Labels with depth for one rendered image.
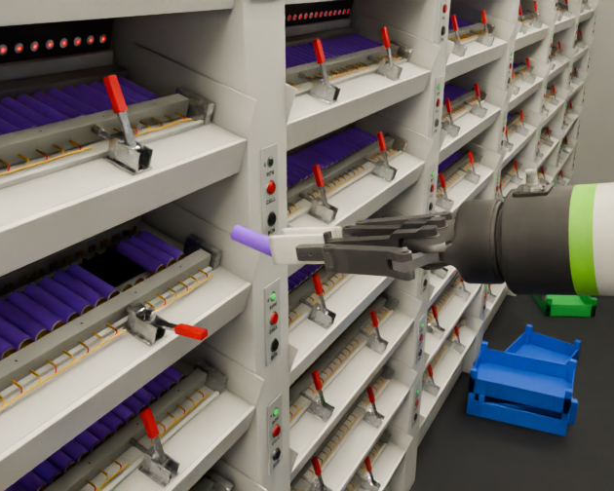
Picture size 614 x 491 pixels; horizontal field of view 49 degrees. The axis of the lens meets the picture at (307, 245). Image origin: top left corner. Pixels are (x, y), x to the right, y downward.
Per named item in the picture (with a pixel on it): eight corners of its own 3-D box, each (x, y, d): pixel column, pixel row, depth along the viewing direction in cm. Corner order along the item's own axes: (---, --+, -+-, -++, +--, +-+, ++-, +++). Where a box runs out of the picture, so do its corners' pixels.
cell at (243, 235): (235, 222, 73) (287, 245, 71) (242, 225, 74) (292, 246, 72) (228, 238, 73) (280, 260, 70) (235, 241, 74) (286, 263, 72)
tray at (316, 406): (408, 333, 163) (429, 286, 156) (283, 492, 113) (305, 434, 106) (336, 293, 169) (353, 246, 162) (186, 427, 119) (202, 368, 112)
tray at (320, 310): (413, 260, 156) (435, 207, 149) (281, 395, 106) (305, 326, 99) (337, 220, 162) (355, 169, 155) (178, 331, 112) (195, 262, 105)
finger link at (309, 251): (347, 256, 66) (334, 267, 64) (302, 257, 69) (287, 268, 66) (345, 242, 66) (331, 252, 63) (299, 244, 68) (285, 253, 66)
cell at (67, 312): (35, 293, 75) (78, 322, 73) (21, 300, 73) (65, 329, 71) (36, 281, 74) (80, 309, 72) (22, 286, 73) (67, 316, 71)
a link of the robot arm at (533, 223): (574, 322, 54) (589, 280, 62) (563, 180, 51) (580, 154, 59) (498, 320, 57) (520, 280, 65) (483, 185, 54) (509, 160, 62)
